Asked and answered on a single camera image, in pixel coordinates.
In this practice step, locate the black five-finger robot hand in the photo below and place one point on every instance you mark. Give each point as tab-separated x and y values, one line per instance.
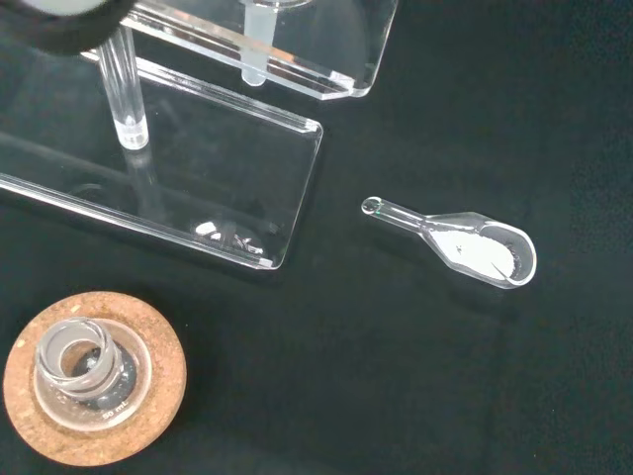
59	29

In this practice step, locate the clear plastic funnel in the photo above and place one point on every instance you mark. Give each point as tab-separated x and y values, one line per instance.
257	49

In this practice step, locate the clear acrylic funnel stand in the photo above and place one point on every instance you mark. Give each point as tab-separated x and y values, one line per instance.
198	190

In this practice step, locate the glass weighing funnel with powder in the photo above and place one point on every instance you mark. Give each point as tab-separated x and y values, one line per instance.
475	247

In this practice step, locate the small round-bottom glass flask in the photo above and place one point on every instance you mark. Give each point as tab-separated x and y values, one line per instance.
79	361

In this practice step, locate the black bench cloth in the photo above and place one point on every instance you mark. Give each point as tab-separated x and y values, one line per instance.
420	376

